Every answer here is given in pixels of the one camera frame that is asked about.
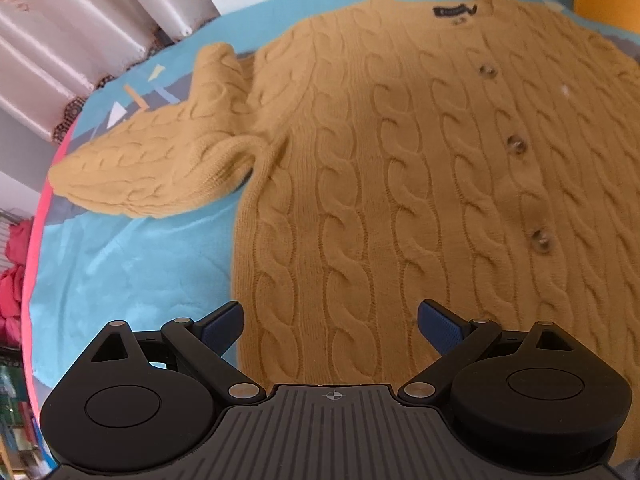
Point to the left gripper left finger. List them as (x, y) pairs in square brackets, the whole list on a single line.
[(200, 346)]

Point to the pink clothes in rack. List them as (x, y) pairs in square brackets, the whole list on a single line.
[(15, 239)]

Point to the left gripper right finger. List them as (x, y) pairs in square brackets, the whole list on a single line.
[(459, 344)]

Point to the pink embroidered curtain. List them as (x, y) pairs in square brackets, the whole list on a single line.
[(56, 53)]

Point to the mustard cable-knit cardigan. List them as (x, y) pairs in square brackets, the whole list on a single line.
[(385, 155)]

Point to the blue patterned bed sheet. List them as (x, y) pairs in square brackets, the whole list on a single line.
[(117, 404)]

